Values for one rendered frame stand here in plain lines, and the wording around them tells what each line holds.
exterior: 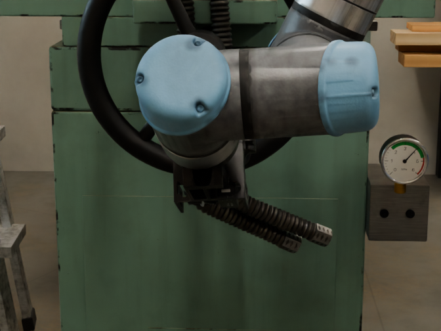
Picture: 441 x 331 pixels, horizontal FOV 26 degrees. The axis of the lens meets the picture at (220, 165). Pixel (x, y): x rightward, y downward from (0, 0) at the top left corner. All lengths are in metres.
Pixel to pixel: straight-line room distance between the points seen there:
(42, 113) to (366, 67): 3.16
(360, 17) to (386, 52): 2.89
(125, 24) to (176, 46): 0.56
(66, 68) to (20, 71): 2.53
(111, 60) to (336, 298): 0.46
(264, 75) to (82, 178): 0.64
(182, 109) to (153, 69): 0.04
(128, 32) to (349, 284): 0.47
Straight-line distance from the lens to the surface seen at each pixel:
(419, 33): 3.29
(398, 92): 3.80
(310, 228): 1.25
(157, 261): 1.38
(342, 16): 0.87
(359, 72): 0.76
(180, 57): 0.75
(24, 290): 2.37
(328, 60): 0.76
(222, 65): 0.74
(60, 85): 1.34
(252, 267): 1.37
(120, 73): 1.32
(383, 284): 2.69
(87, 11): 1.13
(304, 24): 0.88
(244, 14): 1.20
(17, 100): 3.88
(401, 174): 1.28
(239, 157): 0.94
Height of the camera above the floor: 0.96
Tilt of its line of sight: 14 degrees down
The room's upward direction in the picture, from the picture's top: straight up
